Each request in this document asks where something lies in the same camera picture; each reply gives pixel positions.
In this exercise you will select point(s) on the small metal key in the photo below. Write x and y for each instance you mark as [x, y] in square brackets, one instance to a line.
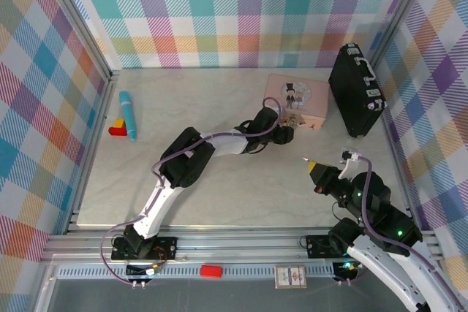
[305, 159]

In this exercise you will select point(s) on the pink tin box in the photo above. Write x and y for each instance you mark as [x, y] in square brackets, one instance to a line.
[314, 100]

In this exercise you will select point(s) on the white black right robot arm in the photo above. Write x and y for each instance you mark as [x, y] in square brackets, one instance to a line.
[373, 264]

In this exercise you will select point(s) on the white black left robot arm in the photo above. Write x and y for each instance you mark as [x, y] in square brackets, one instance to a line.
[223, 145]

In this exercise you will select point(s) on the black briefcase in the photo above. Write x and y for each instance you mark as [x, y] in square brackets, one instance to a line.
[351, 93]

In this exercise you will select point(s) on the black controller board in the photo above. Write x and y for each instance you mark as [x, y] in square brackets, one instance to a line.
[342, 270]
[137, 271]

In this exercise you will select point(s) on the small framed picture card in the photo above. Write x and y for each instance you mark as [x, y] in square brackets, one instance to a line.
[291, 276]

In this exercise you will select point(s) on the turquoise marker pen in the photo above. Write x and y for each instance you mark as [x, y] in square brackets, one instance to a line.
[128, 114]

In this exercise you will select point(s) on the red plastic block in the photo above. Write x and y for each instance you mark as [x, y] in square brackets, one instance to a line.
[211, 271]

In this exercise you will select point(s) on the red yellow toy block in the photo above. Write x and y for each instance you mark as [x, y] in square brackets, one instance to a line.
[117, 131]

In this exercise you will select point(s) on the aluminium frame side rail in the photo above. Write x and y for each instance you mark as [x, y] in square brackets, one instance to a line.
[395, 155]
[98, 125]

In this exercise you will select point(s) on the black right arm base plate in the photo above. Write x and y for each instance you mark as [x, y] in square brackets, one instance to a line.
[318, 246]

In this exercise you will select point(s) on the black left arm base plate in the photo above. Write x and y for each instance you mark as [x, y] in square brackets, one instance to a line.
[164, 247]

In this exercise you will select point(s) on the aluminium frame upright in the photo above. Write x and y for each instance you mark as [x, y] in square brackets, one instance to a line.
[73, 19]
[402, 8]

